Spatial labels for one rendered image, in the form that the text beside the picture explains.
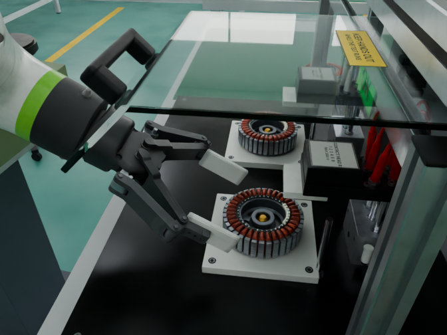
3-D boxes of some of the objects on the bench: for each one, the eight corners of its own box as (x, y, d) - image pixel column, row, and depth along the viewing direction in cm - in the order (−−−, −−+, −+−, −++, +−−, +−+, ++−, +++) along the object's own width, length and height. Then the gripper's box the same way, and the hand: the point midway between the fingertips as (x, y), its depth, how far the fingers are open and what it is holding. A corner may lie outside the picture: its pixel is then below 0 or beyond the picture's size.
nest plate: (223, 165, 70) (223, 160, 69) (232, 125, 82) (232, 119, 81) (306, 171, 68) (308, 166, 67) (302, 129, 80) (303, 124, 79)
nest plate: (201, 272, 50) (201, 266, 49) (217, 199, 62) (217, 193, 61) (318, 284, 49) (319, 278, 48) (310, 206, 61) (311, 200, 60)
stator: (239, 157, 69) (240, 140, 67) (236, 127, 79) (237, 110, 76) (300, 157, 70) (303, 139, 67) (291, 126, 79) (293, 110, 77)
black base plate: (56, 361, 43) (51, 351, 42) (178, 104, 94) (177, 96, 93) (501, 417, 38) (511, 407, 37) (374, 115, 90) (377, 106, 88)
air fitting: (360, 265, 49) (365, 250, 48) (358, 258, 50) (364, 242, 49) (369, 266, 49) (374, 250, 48) (367, 259, 50) (372, 243, 49)
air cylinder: (349, 264, 51) (358, 235, 48) (342, 224, 57) (349, 197, 54) (388, 268, 51) (399, 238, 48) (376, 228, 57) (386, 199, 54)
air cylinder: (330, 161, 71) (335, 135, 67) (326, 140, 77) (330, 115, 73) (358, 163, 70) (364, 137, 67) (352, 141, 76) (358, 117, 73)
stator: (217, 256, 51) (217, 236, 49) (227, 201, 60) (227, 183, 58) (302, 264, 50) (306, 244, 47) (299, 207, 59) (302, 188, 56)
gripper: (118, 109, 60) (234, 171, 65) (36, 219, 40) (213, 298, 45) (135, 70, 56) (258, 141, 60) (54, 172, 36) (247, 266, 41)
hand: (232, 204), depth 52 cm, fingers open, 13 cm apart
